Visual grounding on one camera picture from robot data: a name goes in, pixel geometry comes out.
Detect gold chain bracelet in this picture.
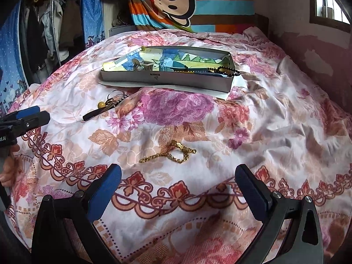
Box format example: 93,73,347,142
138,139,198,165

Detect black bead necklace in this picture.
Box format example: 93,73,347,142
207,66,242,78

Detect beige hair claw clip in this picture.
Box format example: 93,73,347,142
132,59,154,71

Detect blue kids smart watch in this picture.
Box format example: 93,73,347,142
156,57,189,72

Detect left hand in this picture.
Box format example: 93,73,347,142
0,144,20,187

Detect blue fabric wardrobe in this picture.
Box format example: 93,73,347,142
1,0,106,116

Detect floral pink bed quilt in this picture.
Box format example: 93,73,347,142
2,29,351,263

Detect hanging clothes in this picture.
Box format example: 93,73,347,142
19,0,85,84

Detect silver bangle rings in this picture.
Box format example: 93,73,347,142
106,89,129,104

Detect grey box with dinosaur drawing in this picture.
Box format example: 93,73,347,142
101,46,240,93

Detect striped monkey blanket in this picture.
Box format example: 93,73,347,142
129,0,256,34

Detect black strap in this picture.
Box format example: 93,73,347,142
82,94,130,122

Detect yellow bead keychain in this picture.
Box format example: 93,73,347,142
97,101,107,109

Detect window with dark frame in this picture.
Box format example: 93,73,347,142
309,0,351,33

